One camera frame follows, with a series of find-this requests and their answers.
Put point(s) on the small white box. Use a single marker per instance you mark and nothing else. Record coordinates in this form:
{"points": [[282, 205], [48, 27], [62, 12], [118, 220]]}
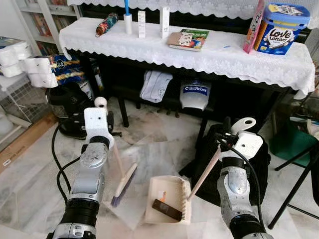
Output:
{"points": [[141, 25]]}

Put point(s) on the brown white pouch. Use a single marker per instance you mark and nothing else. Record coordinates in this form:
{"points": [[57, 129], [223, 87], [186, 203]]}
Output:
{"points": [[180, 40]]}

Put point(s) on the white hanging cloth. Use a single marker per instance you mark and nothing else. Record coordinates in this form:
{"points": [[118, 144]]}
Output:
{"points": [[155, 84]]}

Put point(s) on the white bottle blue stick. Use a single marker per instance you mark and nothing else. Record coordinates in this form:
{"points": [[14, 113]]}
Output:
{"points": [[128, 25]]}

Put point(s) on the white BitRobot bag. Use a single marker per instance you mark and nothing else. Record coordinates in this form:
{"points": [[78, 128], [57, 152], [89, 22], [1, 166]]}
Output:
{"points": [[195, 94]]}

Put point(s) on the tall white box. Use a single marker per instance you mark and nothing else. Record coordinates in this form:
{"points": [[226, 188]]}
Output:
{"points": [[165, 22]]}

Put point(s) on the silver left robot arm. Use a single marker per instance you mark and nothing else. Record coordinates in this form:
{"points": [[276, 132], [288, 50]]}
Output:
{"points": [[92, 164]]}

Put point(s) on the pink tall box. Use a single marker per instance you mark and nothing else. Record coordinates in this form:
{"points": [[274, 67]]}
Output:
{"points": [[251, 35]]}

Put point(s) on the dark brown bar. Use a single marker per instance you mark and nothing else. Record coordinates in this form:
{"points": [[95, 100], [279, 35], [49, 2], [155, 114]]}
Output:
{"points": [[167, 209]]}

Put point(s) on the black backpack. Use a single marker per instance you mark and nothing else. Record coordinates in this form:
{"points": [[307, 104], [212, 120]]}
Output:
{"points": [[261, 169]]}

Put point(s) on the long wooden plank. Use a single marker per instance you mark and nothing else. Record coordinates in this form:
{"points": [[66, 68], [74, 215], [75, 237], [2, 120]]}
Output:
{"points": [[25, 144]]}

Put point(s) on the green cover book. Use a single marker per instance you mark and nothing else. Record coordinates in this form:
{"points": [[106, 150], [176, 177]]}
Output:
{"points": [[199, 37]]}

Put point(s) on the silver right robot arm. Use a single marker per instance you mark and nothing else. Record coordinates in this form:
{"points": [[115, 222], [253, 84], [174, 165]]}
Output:
{"points": [[237, 184]]}

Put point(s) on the white bookshelf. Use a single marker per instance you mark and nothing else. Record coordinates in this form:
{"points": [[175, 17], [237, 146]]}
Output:
{"points": [[42, 22]]}

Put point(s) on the beige hand broom purple bristles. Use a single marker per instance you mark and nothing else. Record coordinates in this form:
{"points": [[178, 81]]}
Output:
{"points": [[124, 186]]}

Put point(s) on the white toilet roll pack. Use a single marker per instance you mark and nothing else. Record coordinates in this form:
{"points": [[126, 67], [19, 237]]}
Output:
{"points": [[12, 57], [40, 72]]}

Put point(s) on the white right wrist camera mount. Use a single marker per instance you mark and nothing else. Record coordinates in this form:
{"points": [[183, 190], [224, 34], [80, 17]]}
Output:
{"points": [[247, 144]]}

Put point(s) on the white lace tablecloth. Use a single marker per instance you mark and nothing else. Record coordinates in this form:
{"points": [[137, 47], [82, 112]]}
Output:
{"points": [[209, 7], [149, 52]]}

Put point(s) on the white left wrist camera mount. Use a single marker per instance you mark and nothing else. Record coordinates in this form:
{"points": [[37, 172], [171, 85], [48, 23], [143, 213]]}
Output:
{"points": [[96, 122]]}

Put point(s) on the blue printed carton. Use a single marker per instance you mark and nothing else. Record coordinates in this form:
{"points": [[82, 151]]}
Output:
{"points": [[75, 67]]}

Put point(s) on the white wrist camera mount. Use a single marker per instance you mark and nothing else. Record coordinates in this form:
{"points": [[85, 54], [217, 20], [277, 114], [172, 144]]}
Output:
{"points": [[96, 122], [247, 144]]}

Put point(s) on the black folding chair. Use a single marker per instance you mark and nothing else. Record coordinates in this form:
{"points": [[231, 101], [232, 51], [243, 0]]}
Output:
{"points": [[294, 191]]}

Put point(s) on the green bag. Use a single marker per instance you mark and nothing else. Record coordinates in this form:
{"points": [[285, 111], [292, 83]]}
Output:
{"points": [[289, 144]]}

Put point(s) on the patterned folded umbrella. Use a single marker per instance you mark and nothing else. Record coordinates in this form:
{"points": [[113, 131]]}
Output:
{"points": [[106, 25]]}

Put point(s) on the blue Love Letters tub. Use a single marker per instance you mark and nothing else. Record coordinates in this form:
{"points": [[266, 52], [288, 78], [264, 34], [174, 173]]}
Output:
{"points": [[281, 35]]}

